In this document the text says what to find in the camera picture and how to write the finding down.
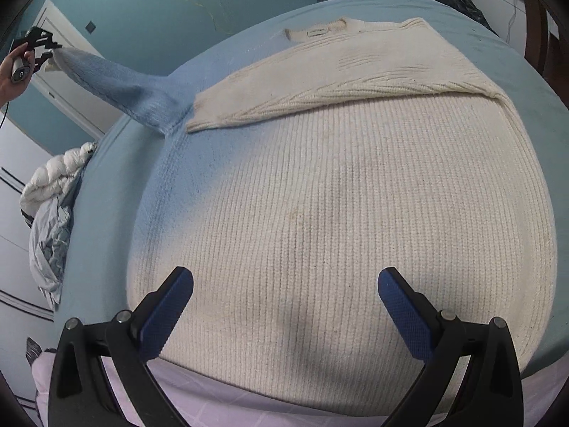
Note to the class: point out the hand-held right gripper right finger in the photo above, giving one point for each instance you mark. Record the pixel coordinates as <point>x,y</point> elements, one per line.
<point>405,316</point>

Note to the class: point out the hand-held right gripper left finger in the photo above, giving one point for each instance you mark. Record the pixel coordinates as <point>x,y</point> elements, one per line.
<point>166,316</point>

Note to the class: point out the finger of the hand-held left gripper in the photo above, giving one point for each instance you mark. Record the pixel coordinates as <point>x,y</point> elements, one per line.
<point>42,58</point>
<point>42,40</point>

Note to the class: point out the cream and blue knit sweater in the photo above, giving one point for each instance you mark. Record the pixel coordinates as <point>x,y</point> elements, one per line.
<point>338,213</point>

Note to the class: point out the person's left hand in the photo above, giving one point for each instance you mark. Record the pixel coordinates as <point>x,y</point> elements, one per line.
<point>6,81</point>

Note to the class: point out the white door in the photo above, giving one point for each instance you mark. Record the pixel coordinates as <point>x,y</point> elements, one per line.
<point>66,93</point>

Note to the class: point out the person's pink clothing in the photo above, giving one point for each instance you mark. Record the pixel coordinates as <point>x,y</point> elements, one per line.
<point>231,398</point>

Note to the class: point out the grey blue crumpled cloth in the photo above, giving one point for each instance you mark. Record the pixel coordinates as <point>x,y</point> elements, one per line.
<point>51,240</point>

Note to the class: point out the white wardrobe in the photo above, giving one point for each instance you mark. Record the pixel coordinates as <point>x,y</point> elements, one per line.
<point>17,213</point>

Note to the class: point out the brown wooden furniture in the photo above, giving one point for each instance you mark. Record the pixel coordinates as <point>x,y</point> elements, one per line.
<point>544,40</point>

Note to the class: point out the dark wall switch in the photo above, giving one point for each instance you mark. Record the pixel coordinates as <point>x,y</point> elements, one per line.
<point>91,26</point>

